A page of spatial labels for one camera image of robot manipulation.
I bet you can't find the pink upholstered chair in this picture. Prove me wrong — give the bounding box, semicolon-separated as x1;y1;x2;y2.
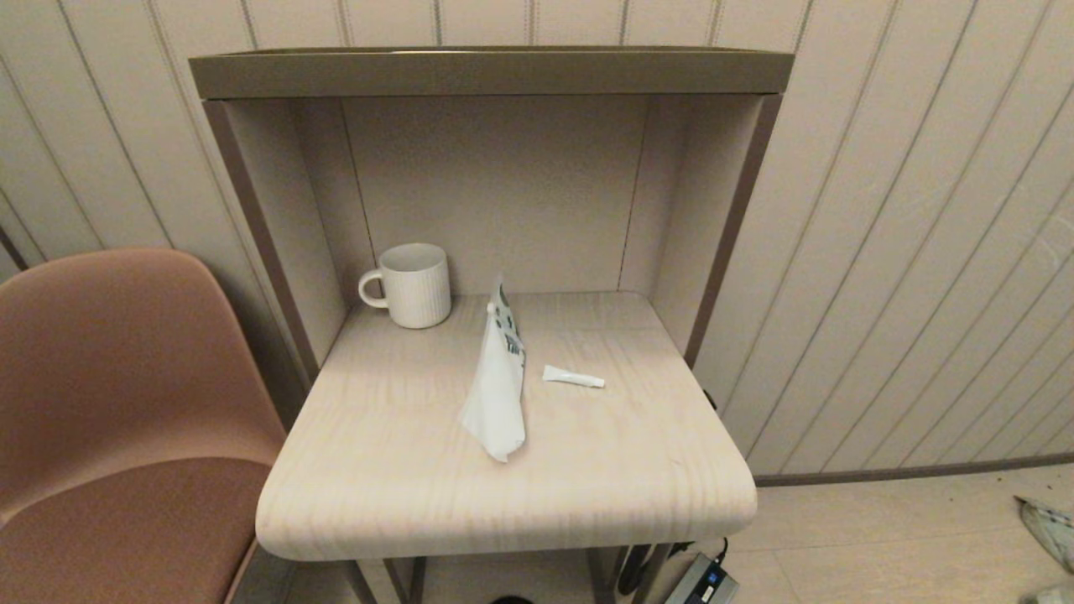
0;247;290;604

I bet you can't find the dark metal table leg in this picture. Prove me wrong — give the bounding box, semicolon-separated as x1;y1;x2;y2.
587;545;672;604
344;558;429;604

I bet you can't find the white floral zipper pouch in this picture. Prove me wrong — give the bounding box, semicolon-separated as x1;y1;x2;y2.
460;284;528;464

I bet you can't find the grey power adapter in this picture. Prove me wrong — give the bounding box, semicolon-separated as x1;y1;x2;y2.
663;552;741;604

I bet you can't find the small white toothpaste tube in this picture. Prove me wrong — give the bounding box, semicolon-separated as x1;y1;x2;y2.
542;364;606;389

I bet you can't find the white ribbed ceramic mug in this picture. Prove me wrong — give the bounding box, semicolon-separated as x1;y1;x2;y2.
358;243;452;330

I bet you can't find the brown baseboard strip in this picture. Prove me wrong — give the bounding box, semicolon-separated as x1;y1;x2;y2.
753;451;1074;487

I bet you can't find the beige wooden shelf hutch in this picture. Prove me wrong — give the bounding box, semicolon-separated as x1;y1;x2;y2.
189;46;795;387

